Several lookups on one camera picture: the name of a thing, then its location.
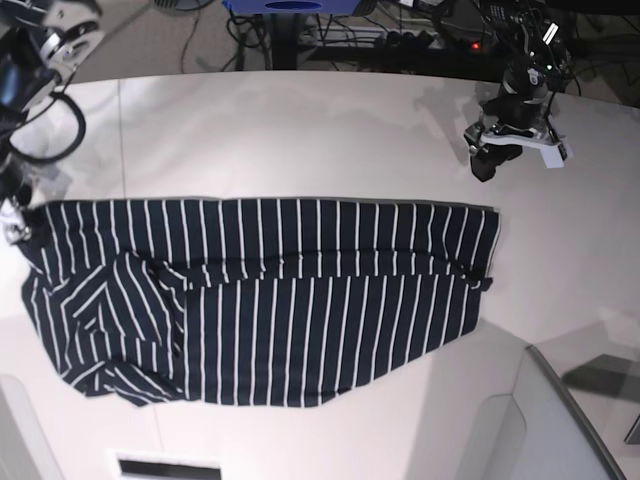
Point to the navy white striped t-shirt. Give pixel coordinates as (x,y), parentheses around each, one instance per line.
(250,302)

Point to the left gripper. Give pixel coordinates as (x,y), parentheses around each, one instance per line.
(518,117)

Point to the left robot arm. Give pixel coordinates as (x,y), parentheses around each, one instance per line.
(527,28)

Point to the power strip with red light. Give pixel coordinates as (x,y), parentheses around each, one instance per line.
(423,40)

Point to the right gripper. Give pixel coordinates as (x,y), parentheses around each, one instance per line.
(16,224)

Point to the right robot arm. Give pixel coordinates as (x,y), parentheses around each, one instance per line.
(42,48)

